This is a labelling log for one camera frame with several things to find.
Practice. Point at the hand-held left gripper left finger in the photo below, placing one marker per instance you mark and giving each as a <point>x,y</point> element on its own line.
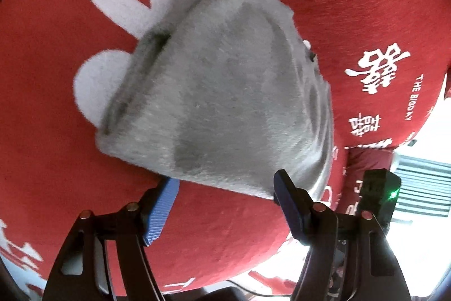
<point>160,213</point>

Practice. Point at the red printed blanket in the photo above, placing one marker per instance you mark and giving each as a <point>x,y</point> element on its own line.
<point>53,163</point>

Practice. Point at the grey sweater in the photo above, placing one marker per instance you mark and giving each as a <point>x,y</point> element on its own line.
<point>229,93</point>

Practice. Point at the white ribbed radiator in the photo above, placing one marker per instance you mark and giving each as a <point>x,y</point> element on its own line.
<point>421,188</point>

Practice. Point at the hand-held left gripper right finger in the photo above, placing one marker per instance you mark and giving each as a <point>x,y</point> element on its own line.
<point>290,209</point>

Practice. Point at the dark red pillow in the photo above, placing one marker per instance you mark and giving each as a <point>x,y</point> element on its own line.
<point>366,160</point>

